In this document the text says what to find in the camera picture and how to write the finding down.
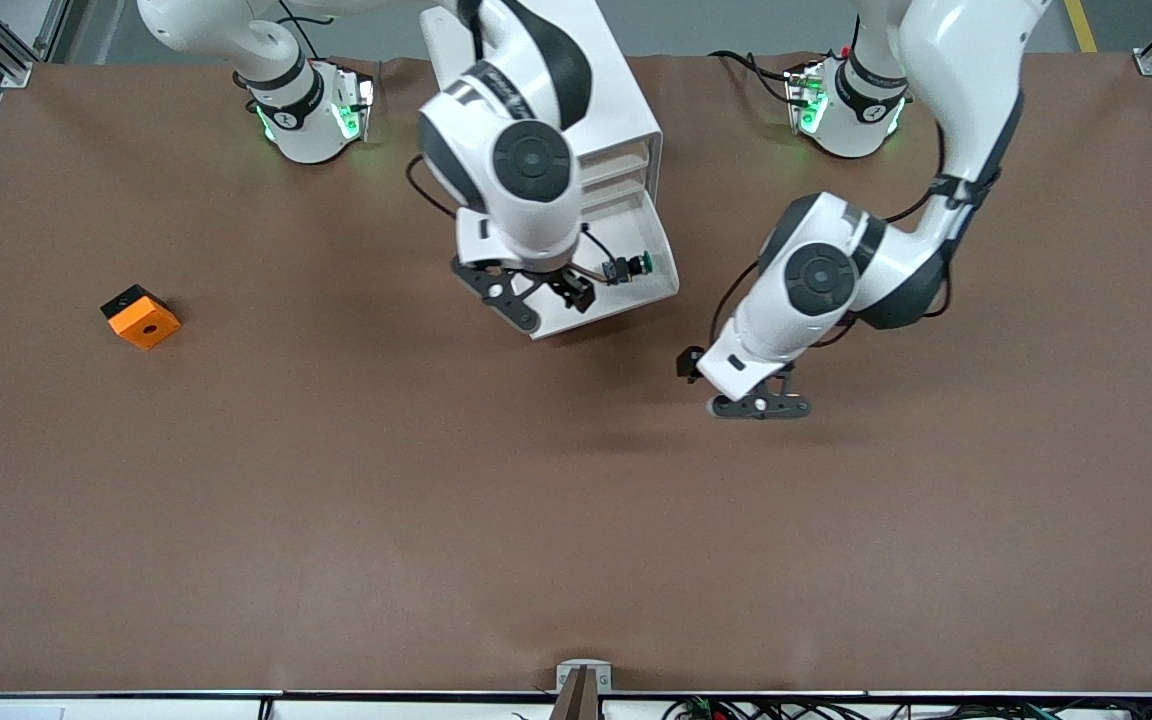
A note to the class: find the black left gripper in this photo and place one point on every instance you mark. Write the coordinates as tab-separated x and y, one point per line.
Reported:
684	363

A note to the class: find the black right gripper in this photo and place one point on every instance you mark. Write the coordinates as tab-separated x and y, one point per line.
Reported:
570	285

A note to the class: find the green push button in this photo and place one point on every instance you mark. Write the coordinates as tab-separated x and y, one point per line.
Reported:
636	268

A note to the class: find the white lowest cabinet drawer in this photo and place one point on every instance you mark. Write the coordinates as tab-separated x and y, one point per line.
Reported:
636	225

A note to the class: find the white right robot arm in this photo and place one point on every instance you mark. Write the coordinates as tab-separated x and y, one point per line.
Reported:
526	160

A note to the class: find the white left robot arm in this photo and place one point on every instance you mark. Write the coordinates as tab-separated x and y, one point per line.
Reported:
821	280

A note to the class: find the brown table mat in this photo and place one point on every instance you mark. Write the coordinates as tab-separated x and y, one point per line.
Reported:
576	550

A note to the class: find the orange block with black cap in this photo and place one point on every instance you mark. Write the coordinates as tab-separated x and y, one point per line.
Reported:
146	325

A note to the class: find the yellow floor tape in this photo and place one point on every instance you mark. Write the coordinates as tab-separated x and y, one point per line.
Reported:
1081	25

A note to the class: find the grey metal bracket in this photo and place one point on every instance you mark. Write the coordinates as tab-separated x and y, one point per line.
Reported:
584	675

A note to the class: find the brown post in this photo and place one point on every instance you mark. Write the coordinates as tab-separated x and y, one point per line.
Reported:
576	700

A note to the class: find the silver table edge rail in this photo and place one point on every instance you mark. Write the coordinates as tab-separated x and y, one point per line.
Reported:
236	693

